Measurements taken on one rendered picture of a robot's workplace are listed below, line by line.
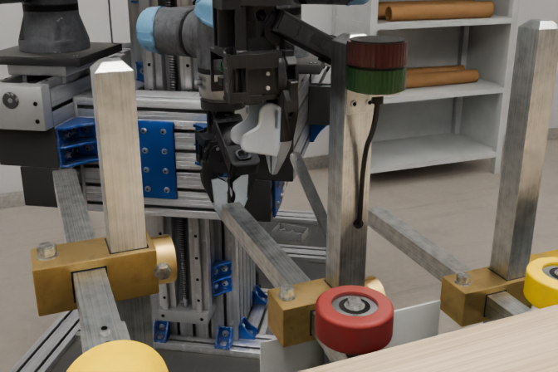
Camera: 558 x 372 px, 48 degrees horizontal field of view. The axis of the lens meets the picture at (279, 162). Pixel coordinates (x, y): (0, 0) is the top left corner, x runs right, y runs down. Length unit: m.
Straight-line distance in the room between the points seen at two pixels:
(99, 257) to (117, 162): 0.10
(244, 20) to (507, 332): 0.41
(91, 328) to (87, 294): 0.06
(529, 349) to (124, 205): 0.40
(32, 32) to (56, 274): 0.90
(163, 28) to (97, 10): 2.28
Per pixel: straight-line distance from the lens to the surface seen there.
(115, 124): 0.60
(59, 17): 1.46
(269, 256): 0.86
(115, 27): 3.31
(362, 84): 0.62
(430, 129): 4.10
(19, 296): 2.65
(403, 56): 0.63
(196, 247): 1.59
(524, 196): 0.86
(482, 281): 0.89
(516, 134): 0.84
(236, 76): 0.69
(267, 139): 0.73
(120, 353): 0.48
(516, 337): 0.66
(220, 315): 1.78
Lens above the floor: 1.25
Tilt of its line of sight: 19 degrees down
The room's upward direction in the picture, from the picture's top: straight up
